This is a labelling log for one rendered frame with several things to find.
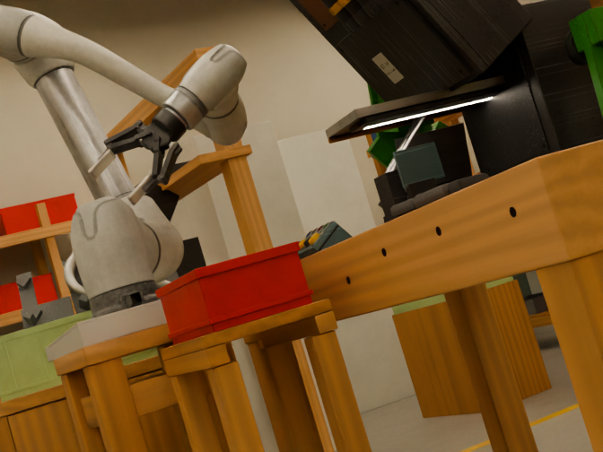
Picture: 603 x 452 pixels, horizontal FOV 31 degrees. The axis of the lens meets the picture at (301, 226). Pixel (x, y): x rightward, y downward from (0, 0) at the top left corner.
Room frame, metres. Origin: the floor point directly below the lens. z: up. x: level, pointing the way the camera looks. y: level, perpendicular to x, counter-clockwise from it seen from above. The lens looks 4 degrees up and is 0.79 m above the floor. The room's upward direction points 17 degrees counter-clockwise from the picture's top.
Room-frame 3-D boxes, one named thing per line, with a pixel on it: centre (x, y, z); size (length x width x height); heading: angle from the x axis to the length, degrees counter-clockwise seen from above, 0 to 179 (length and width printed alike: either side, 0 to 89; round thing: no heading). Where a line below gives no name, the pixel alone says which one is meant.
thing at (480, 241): (2.21, -0.12, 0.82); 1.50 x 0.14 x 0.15; 22
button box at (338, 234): (2.38, -0.03, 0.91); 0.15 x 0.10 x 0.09; 22
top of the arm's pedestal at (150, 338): (2.46, 0.43, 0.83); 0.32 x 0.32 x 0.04; 26
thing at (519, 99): (2.27, -0.54, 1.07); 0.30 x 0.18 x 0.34; 22
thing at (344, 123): (2.21, -0.31, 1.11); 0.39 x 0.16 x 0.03; 112
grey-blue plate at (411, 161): (2.17, -0.26, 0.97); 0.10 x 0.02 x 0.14; 112
